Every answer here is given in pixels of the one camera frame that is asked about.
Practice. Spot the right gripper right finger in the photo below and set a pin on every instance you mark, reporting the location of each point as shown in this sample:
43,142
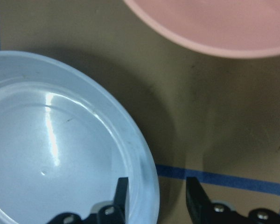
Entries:
203,211

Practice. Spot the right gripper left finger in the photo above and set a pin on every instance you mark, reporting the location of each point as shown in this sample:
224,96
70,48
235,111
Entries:
114,213

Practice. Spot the pink bowl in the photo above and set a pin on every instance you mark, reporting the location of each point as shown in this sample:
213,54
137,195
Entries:
225,28

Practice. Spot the blue plate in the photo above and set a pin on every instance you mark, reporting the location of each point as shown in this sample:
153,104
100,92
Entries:
64,143

